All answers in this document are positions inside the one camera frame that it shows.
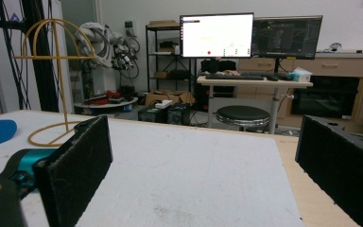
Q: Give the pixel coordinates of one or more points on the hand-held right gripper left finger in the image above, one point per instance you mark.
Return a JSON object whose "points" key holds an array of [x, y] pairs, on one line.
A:
{"points": [[75, 170]]}

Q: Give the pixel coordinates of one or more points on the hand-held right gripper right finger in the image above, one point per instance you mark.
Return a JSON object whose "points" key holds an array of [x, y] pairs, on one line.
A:
{"points": [[337, 160]]}

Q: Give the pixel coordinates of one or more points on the black built-in oven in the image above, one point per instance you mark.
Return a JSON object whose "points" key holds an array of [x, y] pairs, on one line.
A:
{"points": [[324, 97]]}

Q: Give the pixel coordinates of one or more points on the round white platform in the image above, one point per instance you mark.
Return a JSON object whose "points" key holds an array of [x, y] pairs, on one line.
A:
{"points": [[107, 106]]}

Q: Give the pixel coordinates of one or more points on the red tools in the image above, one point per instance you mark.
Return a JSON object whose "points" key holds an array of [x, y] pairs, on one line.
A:
{"points": [[110, 94]]}

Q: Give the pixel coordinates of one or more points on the tissue box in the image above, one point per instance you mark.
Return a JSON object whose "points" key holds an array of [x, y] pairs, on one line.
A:
{"points": [[301, 76]]}

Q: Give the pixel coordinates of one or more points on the black equipment box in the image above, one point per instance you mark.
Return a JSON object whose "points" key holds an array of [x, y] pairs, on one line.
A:
{"points": [[151, 114], [179, 114]]}

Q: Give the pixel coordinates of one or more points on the wooden cabinet counter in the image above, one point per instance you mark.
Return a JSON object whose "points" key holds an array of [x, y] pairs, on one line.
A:
{"points": [[327, 66]]}

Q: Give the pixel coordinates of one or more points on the black keyboard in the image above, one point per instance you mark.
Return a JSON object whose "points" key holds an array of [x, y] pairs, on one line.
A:
{"points": [[280, 75], [233, 77]]}

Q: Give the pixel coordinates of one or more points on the black round stool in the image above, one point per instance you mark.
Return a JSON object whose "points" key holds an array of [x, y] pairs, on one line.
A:
{"points": [[242, 115]]}

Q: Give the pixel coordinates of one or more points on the open cardboard box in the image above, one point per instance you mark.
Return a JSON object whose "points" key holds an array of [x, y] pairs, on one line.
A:
{"points": [[157, 97]]}

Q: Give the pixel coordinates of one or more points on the light wooden desk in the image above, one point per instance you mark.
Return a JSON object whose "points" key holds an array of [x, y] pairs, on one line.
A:
{"points": [[252, 83]]}

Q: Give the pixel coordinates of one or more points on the monitor with dark screen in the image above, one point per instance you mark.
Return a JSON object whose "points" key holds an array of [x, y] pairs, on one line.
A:
{"points": [[286, 36]]}

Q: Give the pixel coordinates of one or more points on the black metal shelf rack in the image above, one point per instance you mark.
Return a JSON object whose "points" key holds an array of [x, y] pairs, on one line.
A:
{"points": [[162, 28]]}

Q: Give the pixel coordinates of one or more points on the flat cardboard box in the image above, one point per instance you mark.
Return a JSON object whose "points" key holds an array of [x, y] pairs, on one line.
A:
{"points": [[164, 23]]}

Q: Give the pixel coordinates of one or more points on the monitor with white screen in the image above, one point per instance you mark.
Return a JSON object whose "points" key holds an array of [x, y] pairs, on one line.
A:
{"points": [[216, 34]]}

